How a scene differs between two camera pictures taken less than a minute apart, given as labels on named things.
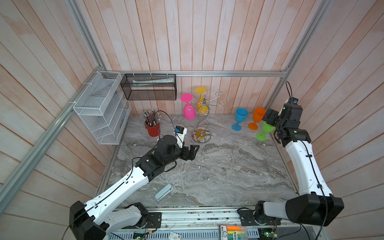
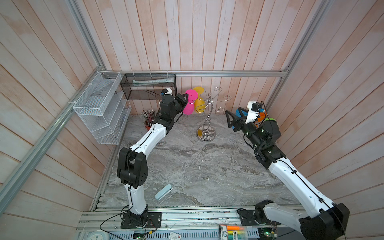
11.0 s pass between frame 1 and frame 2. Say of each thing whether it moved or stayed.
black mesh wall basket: stayed
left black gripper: moved
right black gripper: moved
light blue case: stayed
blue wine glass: stayed
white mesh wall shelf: stayed
